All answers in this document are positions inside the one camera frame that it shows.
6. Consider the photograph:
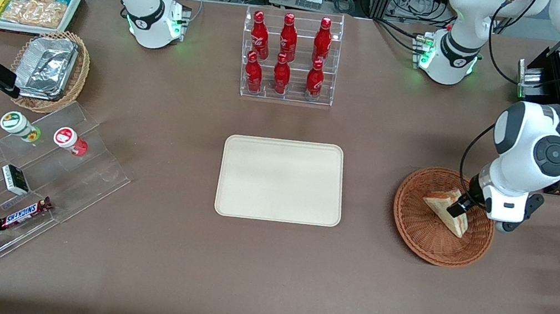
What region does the light wicker basket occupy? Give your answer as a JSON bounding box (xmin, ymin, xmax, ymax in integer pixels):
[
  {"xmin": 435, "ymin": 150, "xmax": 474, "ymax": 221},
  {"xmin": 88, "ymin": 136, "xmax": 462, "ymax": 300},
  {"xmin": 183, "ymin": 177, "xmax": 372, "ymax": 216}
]
[{"xmin": 4, "ymin": 23, "xmax": 95, "ymax": 120}]

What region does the stack of foil containers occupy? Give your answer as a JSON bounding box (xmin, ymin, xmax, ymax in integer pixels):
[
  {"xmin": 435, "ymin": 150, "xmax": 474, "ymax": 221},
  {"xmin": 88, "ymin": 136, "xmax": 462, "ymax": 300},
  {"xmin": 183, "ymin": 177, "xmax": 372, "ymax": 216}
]
[{"xmin": 13, "ymin": 32, "xmax": 81, "ymax": 105}]

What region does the Snickers chocolate bar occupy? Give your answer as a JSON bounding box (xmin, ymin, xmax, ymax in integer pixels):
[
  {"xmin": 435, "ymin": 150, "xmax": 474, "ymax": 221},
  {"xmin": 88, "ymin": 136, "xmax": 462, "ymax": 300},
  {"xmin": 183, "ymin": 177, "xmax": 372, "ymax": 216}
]
[{"xmin": 0, "ymin": 190, "xmax": 55, "ymax": 238}]

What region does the clear acrylic bottle rack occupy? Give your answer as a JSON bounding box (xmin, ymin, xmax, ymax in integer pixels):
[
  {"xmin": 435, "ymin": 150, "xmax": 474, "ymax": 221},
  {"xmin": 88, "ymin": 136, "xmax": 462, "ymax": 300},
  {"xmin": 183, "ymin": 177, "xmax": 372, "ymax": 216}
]
[{"xmin": 233, "ymin": 0, "xmax": 347, "ymax": 111}]

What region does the red cola bottle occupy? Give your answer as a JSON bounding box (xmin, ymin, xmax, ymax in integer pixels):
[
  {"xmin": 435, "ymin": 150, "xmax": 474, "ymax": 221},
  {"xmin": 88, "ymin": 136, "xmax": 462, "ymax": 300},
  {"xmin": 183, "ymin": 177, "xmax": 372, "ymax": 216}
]
[
  {"xmin": 247, "ymin": 9, "xmax": 275, "ymax": 61},
  {"xmin": 276, "ymin": 12, "xmax": 302, "ymax": 63},
  {"xmin": 270, "ymin": 52, "xmax": 294, "ymax": 96},
  {"xmin": 311, "ymin": 16, "xmax": 336, "ymax": 64},
  {"xmin": 241, "ymin": 50, "xmax": 267, "ymax": 94},
  {"xmin": 303, "ymin": 57, "xmax": 327, "ymax": 102}
]

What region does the cream plastic tray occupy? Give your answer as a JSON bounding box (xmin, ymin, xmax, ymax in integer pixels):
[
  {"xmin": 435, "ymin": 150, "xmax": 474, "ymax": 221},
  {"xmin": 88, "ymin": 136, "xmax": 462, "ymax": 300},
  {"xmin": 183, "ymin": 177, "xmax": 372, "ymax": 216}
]
[{"xmin": 213, "ymin": 127, "xmax": 353, "ymax": 235}]

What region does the coiled black cable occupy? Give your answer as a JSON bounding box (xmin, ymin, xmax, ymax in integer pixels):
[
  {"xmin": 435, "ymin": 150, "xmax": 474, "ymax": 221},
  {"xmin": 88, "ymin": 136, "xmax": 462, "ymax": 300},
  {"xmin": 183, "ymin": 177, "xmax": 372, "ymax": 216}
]
[{"xmin": 331, "ymin": 0, "xmax": 357, "ymax": 16}]

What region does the red lid snack cup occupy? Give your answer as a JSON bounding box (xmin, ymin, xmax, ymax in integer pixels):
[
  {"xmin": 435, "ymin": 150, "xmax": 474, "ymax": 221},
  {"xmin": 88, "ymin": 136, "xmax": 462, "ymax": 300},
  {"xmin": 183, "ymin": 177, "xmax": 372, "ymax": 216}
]
[{"xmin": 51, "ymin": 125, "xmax": 91, "ymax": 158}]

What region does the small black carton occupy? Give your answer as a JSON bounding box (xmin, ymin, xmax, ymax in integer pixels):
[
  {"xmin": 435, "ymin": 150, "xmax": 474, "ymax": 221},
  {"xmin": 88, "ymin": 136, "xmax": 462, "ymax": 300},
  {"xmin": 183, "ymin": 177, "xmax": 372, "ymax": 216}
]
[{"xmin": 0, "ymin": 163, "xmax": 34, "ymax": 197}]

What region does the triangle sandwich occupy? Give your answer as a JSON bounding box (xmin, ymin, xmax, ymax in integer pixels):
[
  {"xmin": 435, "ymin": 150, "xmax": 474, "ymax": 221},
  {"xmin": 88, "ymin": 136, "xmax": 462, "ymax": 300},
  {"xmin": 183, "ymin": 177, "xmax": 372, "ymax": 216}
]
[{"xmin": 418, "ymin": 183, "xmax": 475, "ymax": 239}]

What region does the green lid snack cup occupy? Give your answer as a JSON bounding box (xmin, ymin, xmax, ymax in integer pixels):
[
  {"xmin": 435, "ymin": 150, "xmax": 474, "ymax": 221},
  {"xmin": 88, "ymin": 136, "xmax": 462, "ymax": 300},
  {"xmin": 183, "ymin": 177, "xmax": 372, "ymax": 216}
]
[{"xmin": 0, "ymin": 109, "xmax": 44, "ymax": 144}]

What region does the brown round wicker basket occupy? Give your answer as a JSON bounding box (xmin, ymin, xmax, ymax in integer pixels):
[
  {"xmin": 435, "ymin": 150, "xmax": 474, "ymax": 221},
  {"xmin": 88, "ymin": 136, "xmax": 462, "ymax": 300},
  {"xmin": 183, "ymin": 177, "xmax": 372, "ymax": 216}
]
[{"xmin": 385, "ymin": 160, "xmax": 504, "ymax": 275}]

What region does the clear acrylic stepped shelf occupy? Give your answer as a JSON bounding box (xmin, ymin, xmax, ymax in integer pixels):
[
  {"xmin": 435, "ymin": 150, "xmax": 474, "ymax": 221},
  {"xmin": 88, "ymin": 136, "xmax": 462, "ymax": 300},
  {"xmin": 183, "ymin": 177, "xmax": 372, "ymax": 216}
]
[{"xmin": 0, "ymin": 89, "xmax": 142, "ymax": 306}]

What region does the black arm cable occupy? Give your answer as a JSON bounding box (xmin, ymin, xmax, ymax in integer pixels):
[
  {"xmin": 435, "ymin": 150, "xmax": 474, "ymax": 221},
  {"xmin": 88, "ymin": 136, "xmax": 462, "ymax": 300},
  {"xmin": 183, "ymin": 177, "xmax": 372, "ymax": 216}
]
[{"xmin": 454, "ymin": 118, "xmax": 498, "ymax": 208}]

